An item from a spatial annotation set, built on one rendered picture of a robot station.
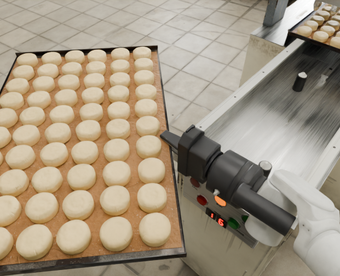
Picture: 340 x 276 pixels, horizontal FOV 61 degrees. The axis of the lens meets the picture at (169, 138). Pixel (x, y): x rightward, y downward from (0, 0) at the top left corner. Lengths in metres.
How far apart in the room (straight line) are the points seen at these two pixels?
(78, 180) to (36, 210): 0.08
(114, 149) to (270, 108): 0.55
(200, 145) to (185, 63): 2.12
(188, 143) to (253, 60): 0.90
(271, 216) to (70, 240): 0.31
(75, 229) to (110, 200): 0.07
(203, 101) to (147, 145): 1.70
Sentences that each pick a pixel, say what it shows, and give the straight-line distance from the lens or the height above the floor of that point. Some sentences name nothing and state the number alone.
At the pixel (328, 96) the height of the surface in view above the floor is 0.84.
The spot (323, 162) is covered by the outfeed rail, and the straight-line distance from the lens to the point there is 0.77.
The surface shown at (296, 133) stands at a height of 0.84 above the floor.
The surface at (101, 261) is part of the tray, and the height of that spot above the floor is 1.01.
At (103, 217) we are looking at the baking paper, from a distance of 0.51.
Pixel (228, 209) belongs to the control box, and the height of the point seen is 0.80.
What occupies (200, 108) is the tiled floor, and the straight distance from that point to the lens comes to 2.17.
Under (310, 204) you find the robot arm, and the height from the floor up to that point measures 1.08.
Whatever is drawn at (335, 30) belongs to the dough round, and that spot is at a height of 0.90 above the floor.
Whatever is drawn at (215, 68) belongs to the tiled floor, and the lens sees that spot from 2.59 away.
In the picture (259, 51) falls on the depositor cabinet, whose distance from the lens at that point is 1.34.
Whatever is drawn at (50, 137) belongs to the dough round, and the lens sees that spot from 0.62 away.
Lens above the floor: 1.44
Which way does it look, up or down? 48 degrees down
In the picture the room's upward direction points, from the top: straight up
